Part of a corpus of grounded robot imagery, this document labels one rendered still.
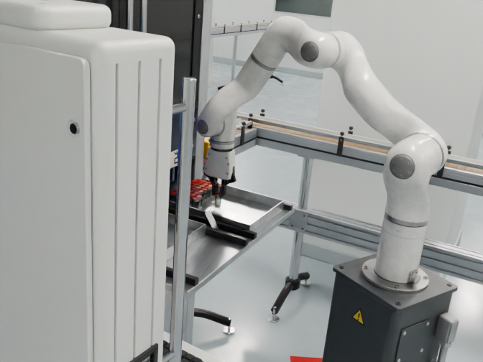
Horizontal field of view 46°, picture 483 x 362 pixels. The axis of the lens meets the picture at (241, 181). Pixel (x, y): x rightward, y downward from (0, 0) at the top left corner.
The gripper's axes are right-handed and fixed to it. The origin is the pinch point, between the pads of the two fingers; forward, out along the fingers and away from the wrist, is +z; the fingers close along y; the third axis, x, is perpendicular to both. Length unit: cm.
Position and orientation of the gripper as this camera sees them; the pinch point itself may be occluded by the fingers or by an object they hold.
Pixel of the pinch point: (218, 189)
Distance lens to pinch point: 197.1
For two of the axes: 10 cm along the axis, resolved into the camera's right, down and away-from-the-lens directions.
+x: 4.7, -2.7, 8.4
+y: 8.8, 2.3, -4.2
